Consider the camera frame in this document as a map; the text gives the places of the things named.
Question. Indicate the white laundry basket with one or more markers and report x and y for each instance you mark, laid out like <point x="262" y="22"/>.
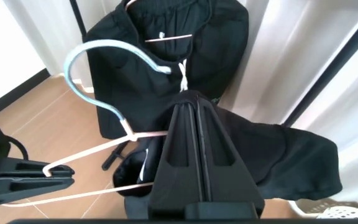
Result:
<point x="343" y="213"/>

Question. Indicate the pink clothes hanger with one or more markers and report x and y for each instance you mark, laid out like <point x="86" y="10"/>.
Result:
<point x="110" y="43"/>
<point x="166" y="38"/>

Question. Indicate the beige curtain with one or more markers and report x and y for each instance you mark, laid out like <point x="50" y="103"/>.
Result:
<point x="275" y="46"/>
<point x="51" y="31"/>

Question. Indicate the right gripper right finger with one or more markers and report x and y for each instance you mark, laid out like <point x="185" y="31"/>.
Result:
<point x="228" y="183"/>

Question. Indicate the black short-sleeved shirt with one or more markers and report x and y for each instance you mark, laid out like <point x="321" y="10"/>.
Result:
<point x="275" y="155"/>

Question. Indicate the black shorts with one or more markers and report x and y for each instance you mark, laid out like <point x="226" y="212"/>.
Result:
<point x="129" y="87"/>

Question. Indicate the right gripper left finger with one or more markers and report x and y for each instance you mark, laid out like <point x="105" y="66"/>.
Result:
<point x="176" y="183"/>

